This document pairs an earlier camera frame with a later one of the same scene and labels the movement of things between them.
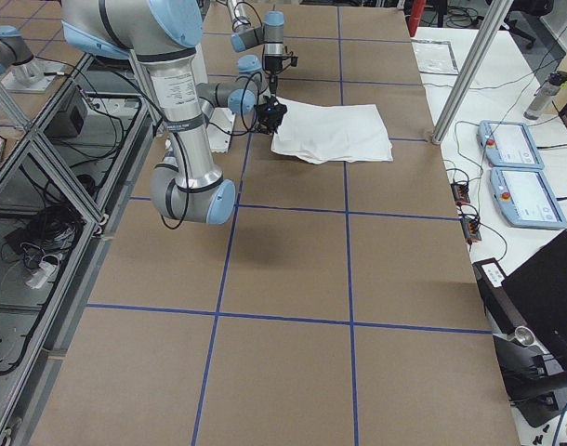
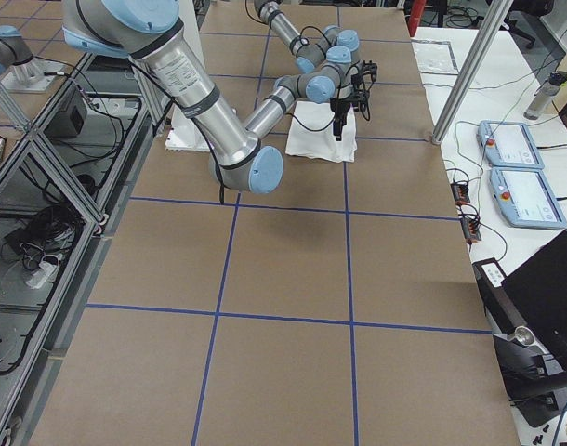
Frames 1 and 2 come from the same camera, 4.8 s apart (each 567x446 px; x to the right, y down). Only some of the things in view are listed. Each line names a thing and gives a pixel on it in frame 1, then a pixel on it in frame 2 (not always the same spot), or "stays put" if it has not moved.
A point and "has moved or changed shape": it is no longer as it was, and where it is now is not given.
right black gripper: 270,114 to 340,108
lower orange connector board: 471,229 stays put
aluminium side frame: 56,192 stays put
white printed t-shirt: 320,133 has moved or changed shape
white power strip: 41,274 stays put
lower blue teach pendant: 526,199 stays put
